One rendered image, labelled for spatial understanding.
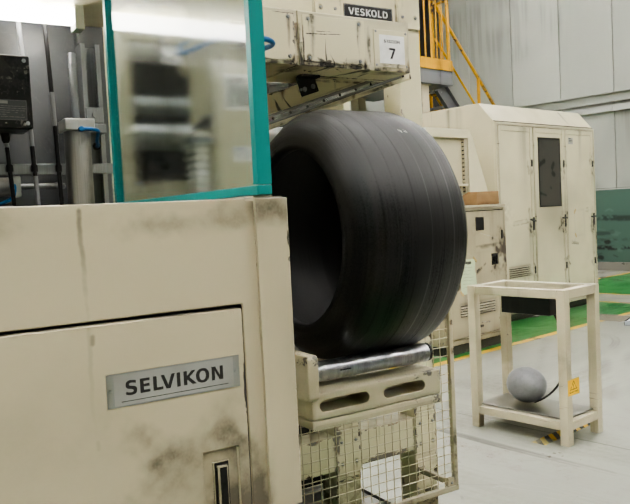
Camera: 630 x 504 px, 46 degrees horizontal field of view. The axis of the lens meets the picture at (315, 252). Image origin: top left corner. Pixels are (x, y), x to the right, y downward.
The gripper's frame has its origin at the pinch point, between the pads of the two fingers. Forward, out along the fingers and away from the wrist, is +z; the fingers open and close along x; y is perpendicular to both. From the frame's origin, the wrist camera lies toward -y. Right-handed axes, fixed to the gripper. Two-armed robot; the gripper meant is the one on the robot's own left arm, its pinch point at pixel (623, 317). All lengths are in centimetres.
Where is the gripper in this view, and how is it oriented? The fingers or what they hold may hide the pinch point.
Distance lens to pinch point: 122.2
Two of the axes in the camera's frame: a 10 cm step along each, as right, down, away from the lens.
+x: 3.9, 0.7, 9.2
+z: -9.2, 0.3, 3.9
